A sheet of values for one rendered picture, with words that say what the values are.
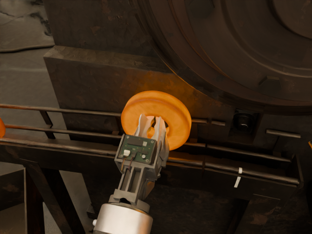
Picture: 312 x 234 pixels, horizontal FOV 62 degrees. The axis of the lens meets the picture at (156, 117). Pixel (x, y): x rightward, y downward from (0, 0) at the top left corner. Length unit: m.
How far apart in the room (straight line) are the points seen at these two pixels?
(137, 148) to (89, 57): 0.27
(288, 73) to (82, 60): 0.43
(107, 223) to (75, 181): 1.04
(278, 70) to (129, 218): 0.29
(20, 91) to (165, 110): 1.76
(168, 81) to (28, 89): 1.71
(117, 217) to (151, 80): 0.29
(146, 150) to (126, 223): 0.12
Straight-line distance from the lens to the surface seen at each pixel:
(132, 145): 0.45
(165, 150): 0.51
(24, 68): 2.46
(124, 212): 0.42
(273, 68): 0.33
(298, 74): 0.34
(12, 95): 2.18
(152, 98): 0.51
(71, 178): 1.48
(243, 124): 0.64
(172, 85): 0.57
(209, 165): 0.59
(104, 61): 0.60
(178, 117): 0.53
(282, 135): 0.63
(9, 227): 0.71
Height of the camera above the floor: 1.17
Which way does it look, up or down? 43 degrees down
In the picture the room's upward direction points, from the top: straight up
